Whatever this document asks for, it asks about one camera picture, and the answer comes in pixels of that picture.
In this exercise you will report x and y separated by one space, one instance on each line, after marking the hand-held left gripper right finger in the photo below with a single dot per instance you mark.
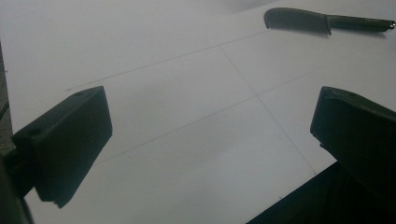
358 133

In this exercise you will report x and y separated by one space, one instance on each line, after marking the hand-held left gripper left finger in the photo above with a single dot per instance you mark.
68 140

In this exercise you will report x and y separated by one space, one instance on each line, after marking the white paper mat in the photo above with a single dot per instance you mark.
186 93

